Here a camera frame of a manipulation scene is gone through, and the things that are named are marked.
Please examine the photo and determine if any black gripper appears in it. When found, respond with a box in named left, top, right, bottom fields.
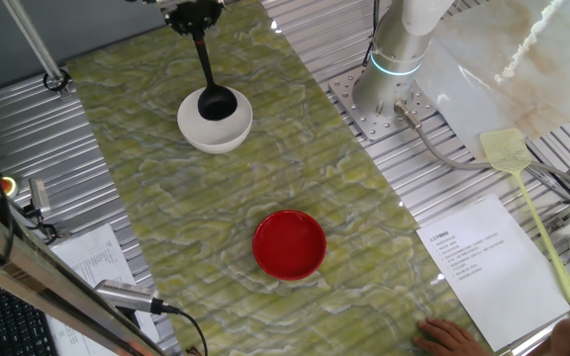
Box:
left=163, top=0, right=227, bottom=37

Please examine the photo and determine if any black ladle with red ring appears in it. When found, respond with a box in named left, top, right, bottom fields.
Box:
left=190, top=28, right=239, bottom=123

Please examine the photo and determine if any white bowl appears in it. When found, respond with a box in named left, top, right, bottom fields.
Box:
left=176, top=86, right=254, bottom=155

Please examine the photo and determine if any red bowl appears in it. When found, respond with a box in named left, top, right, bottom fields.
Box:
left=251, top=210, right=328, bottom=283

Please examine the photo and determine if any bare person hand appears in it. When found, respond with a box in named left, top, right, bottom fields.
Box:
left=411, top=317, right=493, bottom=356

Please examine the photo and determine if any aluminium tripod pole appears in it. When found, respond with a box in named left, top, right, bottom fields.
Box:
left=1, top=0, right=73, bottom=98

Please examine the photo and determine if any green marble pattern mat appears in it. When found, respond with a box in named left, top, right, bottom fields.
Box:
left=64, top=0, right=494, bottom=356

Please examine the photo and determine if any red emergency stop button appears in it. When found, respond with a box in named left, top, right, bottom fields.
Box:
left=0, top=176, right=19, bottom=199

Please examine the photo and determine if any printed table paper sheet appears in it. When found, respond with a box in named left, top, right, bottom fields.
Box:
left=47, top=222, right=160, bottom=356

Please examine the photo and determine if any yellow-green fly swatter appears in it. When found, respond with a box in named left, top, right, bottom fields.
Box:
left=480, top=128, right=570, bottom=318

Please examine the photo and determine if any beige marble pattern sheet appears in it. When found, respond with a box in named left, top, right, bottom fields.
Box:
left=416, top=0, right=570, bottom=157

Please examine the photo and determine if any black keyboard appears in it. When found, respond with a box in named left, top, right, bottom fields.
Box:
left=0, top=274, right=58, bottom=356

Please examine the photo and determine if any white instruction paper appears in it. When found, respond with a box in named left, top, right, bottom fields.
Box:
left=416, top=193, right=570, bottom=353

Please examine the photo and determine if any black cable bundle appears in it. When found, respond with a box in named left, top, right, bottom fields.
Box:
left=361, top=0, right=382, bottom=68

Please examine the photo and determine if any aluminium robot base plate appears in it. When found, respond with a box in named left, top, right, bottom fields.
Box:
left=328, top=63, right=437, bottom=143

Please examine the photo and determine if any small grey camera on mount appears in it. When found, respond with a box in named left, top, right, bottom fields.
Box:
left=27, top=177, right=52, bottom=217

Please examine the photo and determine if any silver camera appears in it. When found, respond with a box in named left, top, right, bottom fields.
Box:
left=94, top=279, right=167, bottom=316

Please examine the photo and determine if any grey robot hose with connector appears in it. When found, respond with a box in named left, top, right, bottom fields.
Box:
left=393, top=100, right=570, bottom=194

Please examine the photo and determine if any metal frame beam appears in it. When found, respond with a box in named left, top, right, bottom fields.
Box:
left=0, top=195, right=167, bottom=356

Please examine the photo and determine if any black camera cable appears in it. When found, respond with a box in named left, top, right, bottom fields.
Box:
left=163, top=304, right=210, bottom=356

